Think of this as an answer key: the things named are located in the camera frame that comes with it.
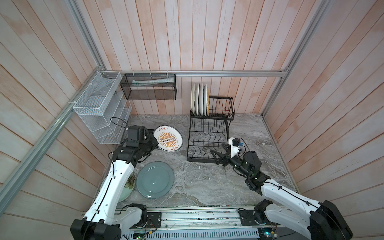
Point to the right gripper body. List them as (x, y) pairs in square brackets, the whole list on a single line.
[(236, 162)]

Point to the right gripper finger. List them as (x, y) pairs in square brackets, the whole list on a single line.
[(227, 148), (220, 158)]

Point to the black wire dish rack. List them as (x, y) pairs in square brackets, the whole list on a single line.
[(210, 132)]

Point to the orange sunburst plate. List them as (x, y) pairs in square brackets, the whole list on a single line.
[(169, 139), (197, 97)]

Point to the white plate cloud outline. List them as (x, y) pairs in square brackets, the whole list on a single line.
[(205, 100)]

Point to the white plate green patterned rim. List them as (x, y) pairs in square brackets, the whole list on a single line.
[(201, 100)]

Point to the cream floral plate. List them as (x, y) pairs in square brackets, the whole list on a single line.
[(193, 99)]

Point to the yellow woven round trivet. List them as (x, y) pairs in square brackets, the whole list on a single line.
[(208, 105)]

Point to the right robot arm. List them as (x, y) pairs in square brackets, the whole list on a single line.
[(312, 219)]

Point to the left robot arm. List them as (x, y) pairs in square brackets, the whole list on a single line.
[(100, 221)]

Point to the grey-green plain plate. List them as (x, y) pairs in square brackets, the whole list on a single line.
[(155, 180)]

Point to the light green flower plate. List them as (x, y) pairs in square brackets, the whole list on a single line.
[(128, 188)]

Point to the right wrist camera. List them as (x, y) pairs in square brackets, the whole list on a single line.
[(234, 145)]

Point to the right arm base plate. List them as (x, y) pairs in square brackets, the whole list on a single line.
[(252, 217)]

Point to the aluminium front rail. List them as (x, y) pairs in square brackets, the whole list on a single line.
[(198, 219)]

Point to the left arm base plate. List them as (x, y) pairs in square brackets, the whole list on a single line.
[(153, 220)]

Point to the black mesh wall basket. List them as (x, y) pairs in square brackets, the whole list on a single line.
[(139, 87)]

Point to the white mesh wall shelf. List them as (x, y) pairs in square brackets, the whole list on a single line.
[(103, 109)]

